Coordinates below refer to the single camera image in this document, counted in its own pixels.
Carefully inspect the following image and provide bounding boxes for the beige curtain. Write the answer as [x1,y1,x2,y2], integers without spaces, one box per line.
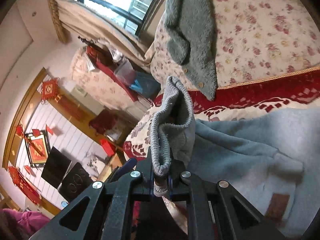
[48,0,155,73]

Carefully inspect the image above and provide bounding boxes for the red and white floral blanket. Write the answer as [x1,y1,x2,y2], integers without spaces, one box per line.
[188,67,319,121]

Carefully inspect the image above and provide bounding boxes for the cream floral quilt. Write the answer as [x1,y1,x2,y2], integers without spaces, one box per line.
[151,0,319,90]

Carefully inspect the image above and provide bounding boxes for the black television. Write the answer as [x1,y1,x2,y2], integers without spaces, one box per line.
[41,147,72,189]

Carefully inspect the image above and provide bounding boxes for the grey fleece pants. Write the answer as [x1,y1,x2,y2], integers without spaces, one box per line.
[150,76,319,238]

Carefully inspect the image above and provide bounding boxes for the red chinese knot ornament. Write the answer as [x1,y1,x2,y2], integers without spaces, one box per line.
[41,77,61,104]

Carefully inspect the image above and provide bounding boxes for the magenta sleeve forearm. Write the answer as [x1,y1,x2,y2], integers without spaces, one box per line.
[1,209,50,240]

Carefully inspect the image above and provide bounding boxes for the black speaker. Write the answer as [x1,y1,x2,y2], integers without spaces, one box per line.
[58,162,93,203]

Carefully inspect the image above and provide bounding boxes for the blue plastic bag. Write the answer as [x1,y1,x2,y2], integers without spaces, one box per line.
[129,72,161,99]

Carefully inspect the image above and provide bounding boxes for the red box on shelf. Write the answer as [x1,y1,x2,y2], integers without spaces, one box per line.
[100,139,116,157]

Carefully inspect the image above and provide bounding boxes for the red framed picture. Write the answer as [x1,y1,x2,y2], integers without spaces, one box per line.
[24,130,50,168]

